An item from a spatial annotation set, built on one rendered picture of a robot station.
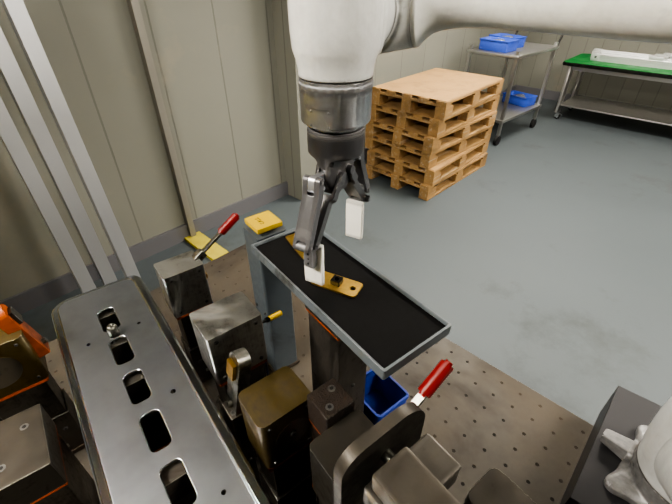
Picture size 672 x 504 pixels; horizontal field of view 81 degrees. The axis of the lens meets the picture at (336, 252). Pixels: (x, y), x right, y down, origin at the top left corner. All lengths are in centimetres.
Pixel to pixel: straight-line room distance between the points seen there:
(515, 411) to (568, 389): 110
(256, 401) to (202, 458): 12
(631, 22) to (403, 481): 48
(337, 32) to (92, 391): 69
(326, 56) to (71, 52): 214
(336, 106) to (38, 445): 63
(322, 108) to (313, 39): 7
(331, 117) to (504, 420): 86
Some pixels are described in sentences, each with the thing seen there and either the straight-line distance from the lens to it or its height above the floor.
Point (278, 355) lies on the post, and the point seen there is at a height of 77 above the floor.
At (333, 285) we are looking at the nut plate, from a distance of 66.
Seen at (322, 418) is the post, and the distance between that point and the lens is 59.
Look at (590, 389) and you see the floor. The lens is 228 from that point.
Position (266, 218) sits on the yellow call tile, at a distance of 85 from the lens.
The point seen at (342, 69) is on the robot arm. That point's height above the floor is 150.
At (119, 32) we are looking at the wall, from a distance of 260.
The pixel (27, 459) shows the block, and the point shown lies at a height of 103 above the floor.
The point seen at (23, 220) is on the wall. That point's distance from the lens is 265.
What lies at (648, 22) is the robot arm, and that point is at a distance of 49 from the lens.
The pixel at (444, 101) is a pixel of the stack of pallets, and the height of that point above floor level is 80.
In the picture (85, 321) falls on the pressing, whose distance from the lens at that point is 98.
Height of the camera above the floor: 159
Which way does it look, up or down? 36 degrees down
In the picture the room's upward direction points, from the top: straight up
